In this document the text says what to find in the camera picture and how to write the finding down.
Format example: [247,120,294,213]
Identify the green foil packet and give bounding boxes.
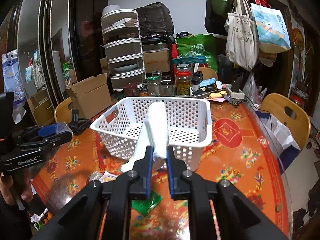
[131,190,163,216]

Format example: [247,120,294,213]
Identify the white ribbed round object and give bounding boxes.
[86,171,103,184]

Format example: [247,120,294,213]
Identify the white towel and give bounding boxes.
[121,101,169,173]

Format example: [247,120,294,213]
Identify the person left hand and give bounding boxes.
[1,170,33,206]

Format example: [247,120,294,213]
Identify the black phone holder stand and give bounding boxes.
[68,109,91,135]

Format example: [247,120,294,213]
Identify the left wooden chair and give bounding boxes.
[54,98,74,124]

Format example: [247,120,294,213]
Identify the wooden chair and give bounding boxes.
[54,98,74,124]
[260,93,311,150]

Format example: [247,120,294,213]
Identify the white cartoon printed packet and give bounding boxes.
[99,171,118,183]

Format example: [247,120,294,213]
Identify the brown cardboard box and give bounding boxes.
[66,74,112,119]

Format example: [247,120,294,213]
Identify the white perforated plastic basket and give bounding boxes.
[91,96,212,172]

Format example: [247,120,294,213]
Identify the red floral tablecloth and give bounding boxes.
[32,96,290,239]

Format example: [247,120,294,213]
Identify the dark brown mug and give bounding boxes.
[123,82,139,97]

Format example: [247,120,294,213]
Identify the white tiered drawer tower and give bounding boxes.
[101,5,146,92]

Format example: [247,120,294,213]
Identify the red lidded glass jar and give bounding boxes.
[175,63,193,95]

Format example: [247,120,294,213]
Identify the white power strip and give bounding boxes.
[227,87,245,100]

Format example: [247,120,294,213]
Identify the right wooden chair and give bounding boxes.
[260,93,311,150]

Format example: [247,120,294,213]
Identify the green shopping bag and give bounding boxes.
[176,34,218,72]

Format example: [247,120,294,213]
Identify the black wrapped box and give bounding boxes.
[136,2,175,41]

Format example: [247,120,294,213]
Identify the beige canvas tote bag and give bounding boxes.
[226,0,259,72]

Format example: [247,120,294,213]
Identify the blue illustrated tote bag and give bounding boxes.
[251,3,291,54]

